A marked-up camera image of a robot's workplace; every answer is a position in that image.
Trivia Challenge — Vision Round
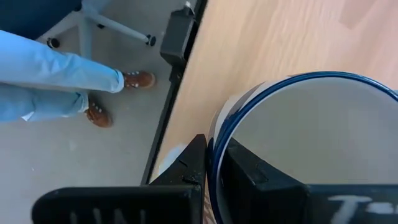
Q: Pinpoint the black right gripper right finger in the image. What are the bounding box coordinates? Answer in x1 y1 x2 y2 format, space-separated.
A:
220 138 398 224

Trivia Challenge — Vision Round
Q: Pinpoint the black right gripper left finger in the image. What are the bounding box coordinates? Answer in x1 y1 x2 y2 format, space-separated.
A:
30 134 208 224

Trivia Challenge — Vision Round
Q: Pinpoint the person's brown shoe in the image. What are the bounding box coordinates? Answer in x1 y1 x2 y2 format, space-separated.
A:
84 98 114 129
123 70 157 90

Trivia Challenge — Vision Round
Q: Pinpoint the person's leg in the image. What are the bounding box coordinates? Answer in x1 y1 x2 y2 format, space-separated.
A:
0 83 90 123
0 29 126 95

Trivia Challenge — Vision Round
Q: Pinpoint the wooden shelf board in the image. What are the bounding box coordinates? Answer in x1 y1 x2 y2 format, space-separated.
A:
149 0 398 185

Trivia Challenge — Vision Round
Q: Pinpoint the black box on table edge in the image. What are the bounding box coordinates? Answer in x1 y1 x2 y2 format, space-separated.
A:
159 1 197 67

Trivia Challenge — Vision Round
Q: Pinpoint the office chair base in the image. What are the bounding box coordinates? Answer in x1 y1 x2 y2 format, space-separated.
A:
0 0 157 60

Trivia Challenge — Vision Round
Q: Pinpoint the black table edge rail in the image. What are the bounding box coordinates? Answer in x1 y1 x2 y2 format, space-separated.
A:
140 0 208 186

